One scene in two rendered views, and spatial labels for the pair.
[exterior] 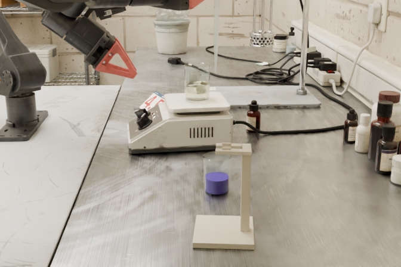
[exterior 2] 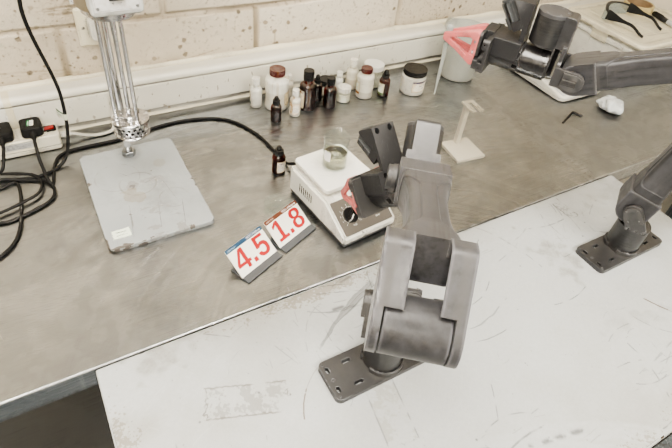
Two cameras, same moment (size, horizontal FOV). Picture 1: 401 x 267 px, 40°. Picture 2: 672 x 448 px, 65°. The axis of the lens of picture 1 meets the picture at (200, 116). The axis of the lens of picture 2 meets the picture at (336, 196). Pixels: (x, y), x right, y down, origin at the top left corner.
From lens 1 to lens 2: 1.72 m
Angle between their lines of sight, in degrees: 101
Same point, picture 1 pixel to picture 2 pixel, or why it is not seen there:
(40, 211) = (512, 230)
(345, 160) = (320, 120)
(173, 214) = (459, 173)
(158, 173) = not seen: hidden behind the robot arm
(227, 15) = not seen: outside the picture
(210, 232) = (470, 151)
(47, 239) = (531, 210)
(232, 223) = (454, 146)
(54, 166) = not seen: hidden behind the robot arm
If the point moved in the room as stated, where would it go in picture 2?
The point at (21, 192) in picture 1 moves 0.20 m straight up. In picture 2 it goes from (503, 254) to (538, 177)
